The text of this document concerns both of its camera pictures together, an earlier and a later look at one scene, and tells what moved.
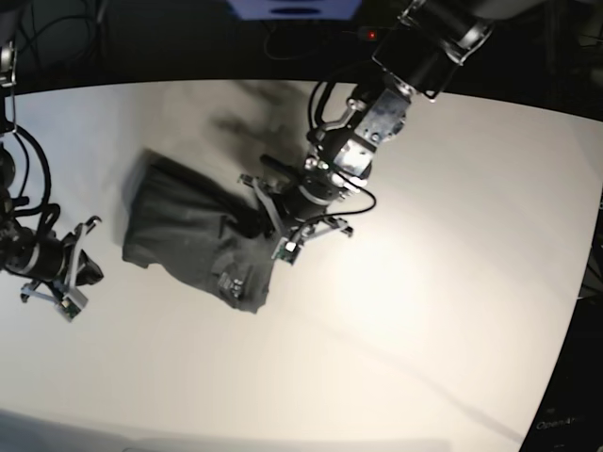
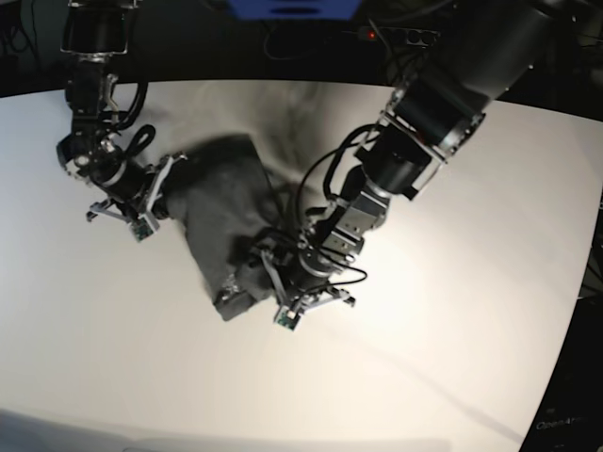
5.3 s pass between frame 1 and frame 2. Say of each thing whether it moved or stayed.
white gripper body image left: moved
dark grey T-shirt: moved
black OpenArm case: stayed
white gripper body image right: moved
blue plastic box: stayed
